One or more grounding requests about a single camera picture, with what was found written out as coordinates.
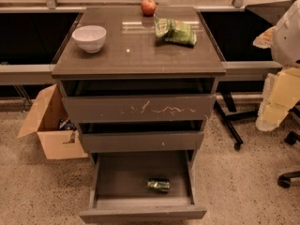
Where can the grey bottom drawer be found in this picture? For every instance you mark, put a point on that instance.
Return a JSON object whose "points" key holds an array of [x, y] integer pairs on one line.
{"points": [[119, 192]]}

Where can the white ceramic bowl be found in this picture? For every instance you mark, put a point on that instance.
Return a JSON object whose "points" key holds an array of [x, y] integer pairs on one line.
{"points": [[90, 38]]}

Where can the red apple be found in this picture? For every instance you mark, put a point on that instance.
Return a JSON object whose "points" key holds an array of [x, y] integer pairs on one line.
{"points": [[148, 7]]}

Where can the grey drawer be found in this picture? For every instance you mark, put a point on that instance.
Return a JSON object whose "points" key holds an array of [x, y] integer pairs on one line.
{"points": [[119, 192], [149, 100], [142, 136]]}

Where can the grey top drawer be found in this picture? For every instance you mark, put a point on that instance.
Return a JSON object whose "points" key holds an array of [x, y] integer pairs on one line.
{"points": [[149, 100]]}

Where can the dark packet in box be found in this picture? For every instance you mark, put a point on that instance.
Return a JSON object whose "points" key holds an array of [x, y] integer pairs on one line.
{"points": [[66, 125]]}

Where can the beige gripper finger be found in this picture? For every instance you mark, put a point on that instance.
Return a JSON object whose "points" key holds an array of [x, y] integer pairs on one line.
{"points": [[280, 93], [265, 39]]}

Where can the green soda can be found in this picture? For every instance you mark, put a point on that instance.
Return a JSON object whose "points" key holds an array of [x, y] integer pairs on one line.
{"points": [[159, 185]]}

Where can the grey drawer cabinet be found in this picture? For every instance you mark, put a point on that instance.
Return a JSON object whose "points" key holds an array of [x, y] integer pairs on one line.
{"points": [[133, 52]]}

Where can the open cardboard box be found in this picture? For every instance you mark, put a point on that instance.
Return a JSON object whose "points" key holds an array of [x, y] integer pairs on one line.
{"points": [[43, 119]]}

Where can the green chip bag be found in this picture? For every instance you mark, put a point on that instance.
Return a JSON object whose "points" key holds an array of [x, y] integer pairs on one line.
{"points": [[175, 31]]}

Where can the grey middle drawer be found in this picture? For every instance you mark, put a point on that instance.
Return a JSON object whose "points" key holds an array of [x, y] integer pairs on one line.
{"points": [[142, 136]]}

